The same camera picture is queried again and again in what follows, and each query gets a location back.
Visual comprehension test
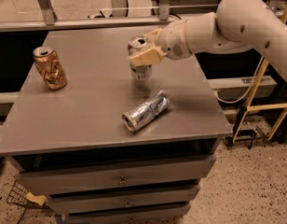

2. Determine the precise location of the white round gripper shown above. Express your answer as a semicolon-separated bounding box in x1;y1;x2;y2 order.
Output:
128;20;192;66

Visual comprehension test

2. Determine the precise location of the silver 7up can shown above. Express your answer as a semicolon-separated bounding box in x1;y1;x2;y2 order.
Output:
128;35;152;81

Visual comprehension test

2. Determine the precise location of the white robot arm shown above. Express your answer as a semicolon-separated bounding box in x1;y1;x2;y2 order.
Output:
128;0;287;82

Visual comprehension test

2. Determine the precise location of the crushed silver can lying down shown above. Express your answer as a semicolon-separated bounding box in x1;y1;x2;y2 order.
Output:
122;91;170;133

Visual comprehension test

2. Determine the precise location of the gold orange soda can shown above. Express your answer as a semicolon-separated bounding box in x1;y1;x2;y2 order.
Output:
33;46;67;91

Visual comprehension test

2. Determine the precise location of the grey metal railing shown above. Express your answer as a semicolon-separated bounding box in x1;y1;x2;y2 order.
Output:
0;0;287;34

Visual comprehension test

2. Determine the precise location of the grey drawer cabinet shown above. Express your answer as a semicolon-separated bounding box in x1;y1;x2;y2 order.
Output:
0;24;233;224

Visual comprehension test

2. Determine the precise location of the middle grey drawer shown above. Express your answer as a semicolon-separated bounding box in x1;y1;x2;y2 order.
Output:
48;185;200;214

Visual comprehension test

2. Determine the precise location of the grey drawer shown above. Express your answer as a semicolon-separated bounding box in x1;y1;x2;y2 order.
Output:
48;185;200;214
67;203;190;224
17;154;216;195

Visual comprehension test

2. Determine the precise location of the top grey drawer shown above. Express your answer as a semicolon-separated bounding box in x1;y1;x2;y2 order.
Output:
17;154;216;195

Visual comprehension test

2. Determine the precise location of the bottom grey drawer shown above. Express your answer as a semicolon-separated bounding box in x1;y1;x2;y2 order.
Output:
67;203;190;224

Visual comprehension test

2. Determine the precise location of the white cable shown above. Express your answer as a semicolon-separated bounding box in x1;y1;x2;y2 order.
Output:
212;55;265;105

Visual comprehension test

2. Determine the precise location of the yellow metal frame cart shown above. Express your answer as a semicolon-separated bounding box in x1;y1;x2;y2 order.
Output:
224;0;287;150

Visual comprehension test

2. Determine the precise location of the black wire basket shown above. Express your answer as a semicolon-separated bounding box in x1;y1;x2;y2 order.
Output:
7;181;40;209

